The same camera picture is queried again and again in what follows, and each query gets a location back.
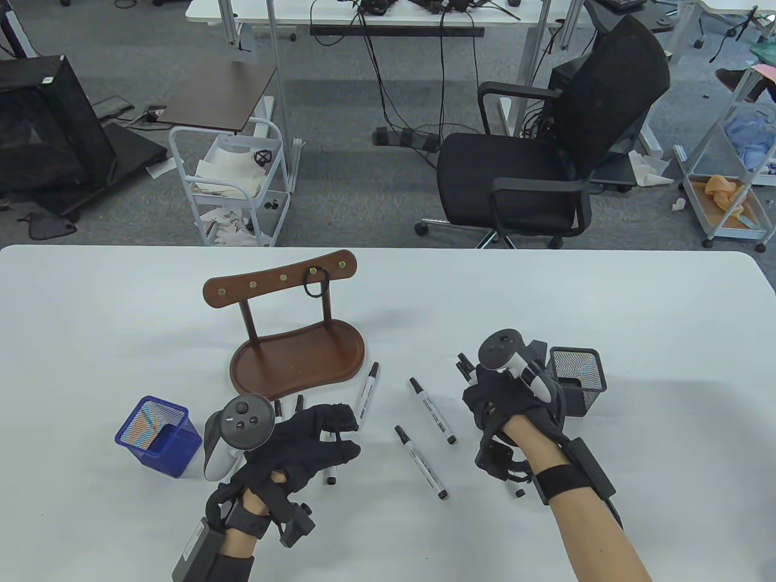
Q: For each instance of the blue mesh pen holder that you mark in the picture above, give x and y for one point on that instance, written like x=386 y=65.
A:
x=176 y=448

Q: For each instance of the black floor power strip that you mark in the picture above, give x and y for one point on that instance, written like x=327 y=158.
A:
x=403 y=138

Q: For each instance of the orange cloth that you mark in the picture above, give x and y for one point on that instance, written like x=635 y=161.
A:
x=721 y=191

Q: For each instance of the black mesh box cabinet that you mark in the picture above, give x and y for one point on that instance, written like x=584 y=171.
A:
x=42 y=127

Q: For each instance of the light blue cloth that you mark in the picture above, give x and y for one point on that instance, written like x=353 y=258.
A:
x=749 y=142

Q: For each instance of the black mesh pen holder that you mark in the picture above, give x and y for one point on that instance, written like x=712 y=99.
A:
x=579 y=370

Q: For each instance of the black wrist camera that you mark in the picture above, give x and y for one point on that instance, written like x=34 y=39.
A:
x=297 y=524
x=500 y=461

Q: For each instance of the brown wooden hook stand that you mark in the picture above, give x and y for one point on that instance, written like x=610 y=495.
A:
x=297 y=364

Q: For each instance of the white floor paper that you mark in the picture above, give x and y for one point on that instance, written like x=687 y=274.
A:
x=160 y=170
x=648 y=170

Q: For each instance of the black headset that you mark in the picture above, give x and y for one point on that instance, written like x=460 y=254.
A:
x=376 y=6

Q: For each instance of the black mesh office chair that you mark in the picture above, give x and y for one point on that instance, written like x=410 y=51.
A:
x=503 y=182

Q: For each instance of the white office desk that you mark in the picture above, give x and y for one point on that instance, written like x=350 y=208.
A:
x=273 y=11

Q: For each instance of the white crumpled tissue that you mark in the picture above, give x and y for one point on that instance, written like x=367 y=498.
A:
x=678 y=204

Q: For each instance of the person's right forearm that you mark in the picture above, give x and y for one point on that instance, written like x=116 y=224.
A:
x=582 y=533

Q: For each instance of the person's left hand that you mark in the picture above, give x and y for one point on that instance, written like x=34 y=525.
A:
x=297 y=448

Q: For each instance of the white rolling cart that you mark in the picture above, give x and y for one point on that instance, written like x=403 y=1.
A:
x=691 y=194
x=267 y=227

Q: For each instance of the teal cloth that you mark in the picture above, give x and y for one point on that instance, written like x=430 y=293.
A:
x=761 y=51

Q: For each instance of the brown side table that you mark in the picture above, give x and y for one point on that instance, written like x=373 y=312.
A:
x=218 y=94

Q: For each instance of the white scribbled paper sheets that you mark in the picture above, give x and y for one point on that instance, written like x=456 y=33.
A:
x=227 y=227

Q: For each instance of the black floor platform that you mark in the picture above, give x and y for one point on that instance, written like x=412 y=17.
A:
x=136 y=148

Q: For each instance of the black computer tower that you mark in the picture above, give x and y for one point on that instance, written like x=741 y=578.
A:
x=561 y=76

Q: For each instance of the small black round object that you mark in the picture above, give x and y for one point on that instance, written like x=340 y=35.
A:
x=262 y=157

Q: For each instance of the silver metal post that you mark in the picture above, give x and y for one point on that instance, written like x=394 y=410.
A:
x=277 y=91

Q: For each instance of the person's right hand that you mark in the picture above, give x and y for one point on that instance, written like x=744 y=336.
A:
x=503 y=403

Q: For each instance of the black forearm battery box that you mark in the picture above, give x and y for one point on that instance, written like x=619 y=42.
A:
x=591 y=467
x=197 y=551

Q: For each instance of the grey white hand controller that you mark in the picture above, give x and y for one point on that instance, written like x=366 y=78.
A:
x=502 y=350
x=245 y=422

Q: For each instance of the white crumpled paper sheet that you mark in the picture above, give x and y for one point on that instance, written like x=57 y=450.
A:
x=230 y=170

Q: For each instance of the black triangular floor object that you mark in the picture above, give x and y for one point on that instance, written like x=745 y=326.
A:
x=51 y=229

